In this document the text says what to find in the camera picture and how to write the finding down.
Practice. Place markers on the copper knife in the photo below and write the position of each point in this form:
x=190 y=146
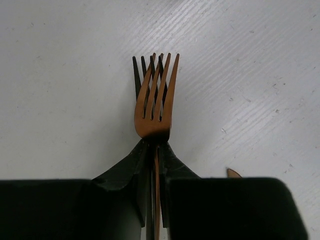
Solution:
x=232 y=173

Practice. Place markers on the copper four-tine fork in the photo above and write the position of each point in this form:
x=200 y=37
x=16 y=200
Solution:
x=153 y=122

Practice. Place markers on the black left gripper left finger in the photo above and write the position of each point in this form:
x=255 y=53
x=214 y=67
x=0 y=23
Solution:
x=112 y=206

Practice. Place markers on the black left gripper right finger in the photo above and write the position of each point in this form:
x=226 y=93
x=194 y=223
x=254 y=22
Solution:
x=250 y=208

